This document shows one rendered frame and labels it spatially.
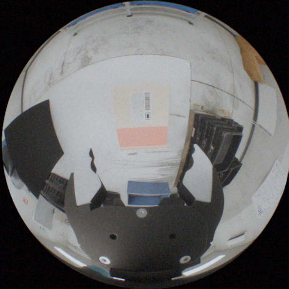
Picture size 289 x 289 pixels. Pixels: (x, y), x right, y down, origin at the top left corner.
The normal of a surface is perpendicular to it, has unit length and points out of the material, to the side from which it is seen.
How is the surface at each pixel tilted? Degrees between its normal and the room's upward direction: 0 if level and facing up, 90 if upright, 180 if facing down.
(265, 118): 90
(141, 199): 90
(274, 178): 90
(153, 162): 0
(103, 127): 0
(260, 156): 90
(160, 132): 0
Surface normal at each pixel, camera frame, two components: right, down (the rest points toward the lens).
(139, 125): 0.04, 0.53
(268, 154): -1.00, 0.04
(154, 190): 0.15, -0.84
